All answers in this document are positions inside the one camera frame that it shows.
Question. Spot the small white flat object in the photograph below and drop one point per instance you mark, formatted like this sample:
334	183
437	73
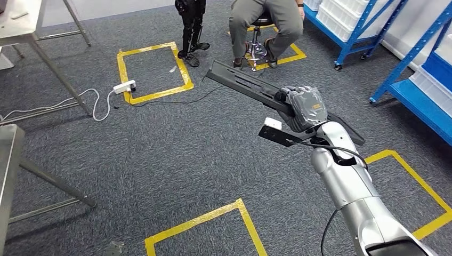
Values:
19	15

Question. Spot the white cabinet panel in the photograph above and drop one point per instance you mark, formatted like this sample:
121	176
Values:
6	58

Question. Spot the white power strip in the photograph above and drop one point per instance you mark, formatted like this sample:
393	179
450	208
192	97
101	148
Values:
123	87

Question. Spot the stainless steel workbench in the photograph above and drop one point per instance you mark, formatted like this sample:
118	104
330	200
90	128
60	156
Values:
9	159

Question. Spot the stainless steel table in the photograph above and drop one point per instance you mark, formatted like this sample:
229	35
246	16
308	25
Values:
17	24

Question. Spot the yellow floor tape square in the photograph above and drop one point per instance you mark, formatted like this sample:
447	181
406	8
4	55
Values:
197	219
148	48

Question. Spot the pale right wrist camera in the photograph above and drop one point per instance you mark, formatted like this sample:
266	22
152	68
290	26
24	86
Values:
273	123

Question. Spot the black chrome stool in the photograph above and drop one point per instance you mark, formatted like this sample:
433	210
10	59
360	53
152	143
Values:
256	49

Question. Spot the black humanoid robot legs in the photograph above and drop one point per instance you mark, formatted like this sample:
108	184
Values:
190	21

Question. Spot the person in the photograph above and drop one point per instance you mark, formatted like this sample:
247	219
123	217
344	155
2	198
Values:
282	21

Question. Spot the white paper scrap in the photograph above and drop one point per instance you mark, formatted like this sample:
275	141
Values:
172	69

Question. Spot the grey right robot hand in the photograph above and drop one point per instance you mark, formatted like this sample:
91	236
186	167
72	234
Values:
307	109

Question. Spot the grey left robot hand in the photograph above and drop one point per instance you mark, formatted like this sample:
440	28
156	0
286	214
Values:
113	249

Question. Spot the long black plastic part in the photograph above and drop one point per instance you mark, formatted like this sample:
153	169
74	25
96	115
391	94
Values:
240	79

